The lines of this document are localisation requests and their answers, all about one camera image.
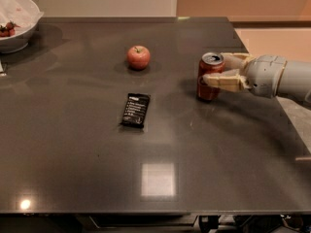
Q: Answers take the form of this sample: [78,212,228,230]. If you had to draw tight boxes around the black snack bar wrapper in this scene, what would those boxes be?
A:
[121,93,151,128]

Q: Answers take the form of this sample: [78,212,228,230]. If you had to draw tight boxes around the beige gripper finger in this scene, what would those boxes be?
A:
[202,69,250,92]
[222,52,255,70]

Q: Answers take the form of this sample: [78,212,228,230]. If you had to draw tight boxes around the red coke can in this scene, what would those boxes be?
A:
[196,52,225,101]

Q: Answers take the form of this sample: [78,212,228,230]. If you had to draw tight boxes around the red strawberries in bowl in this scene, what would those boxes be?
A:
[0,21,17,37]

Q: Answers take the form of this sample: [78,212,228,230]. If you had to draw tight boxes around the red apple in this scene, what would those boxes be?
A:
[126,46,151,70]

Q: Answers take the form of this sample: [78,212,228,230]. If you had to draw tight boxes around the white napkin in bowl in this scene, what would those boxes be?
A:
[0,0,42,28]

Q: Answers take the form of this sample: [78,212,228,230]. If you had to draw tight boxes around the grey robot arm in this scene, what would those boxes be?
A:
[203,52,311,105]

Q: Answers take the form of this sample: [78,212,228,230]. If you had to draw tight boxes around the white bowl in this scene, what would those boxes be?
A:
[0,0,45,54]

